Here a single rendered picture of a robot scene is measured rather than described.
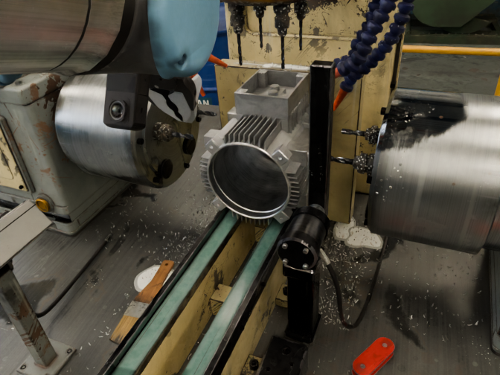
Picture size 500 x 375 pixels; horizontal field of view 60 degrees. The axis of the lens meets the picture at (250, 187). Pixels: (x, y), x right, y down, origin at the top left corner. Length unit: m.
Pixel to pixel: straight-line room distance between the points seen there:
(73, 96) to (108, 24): 0.67
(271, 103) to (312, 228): 0.25
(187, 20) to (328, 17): 0.69
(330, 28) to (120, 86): 0.54
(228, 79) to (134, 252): 0.42
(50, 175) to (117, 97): 0.51
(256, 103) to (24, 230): 0.41
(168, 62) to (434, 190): 0.47
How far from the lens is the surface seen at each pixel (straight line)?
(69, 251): 1.06
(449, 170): 0.66
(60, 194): 1.04
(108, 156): 0.87
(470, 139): 0.67
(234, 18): 0.74
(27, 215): 0.71
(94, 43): 0.25
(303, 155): 0.73
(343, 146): 0.90
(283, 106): 0.76
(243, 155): 0.91
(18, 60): 0.23
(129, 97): 0.52
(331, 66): 0.58
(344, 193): 0.96
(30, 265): 1.07
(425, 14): 4.81
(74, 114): 0.90
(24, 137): 1.00
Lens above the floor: 1.45
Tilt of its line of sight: 35 degrees down
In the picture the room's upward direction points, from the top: 4 degrees counter-clockwise
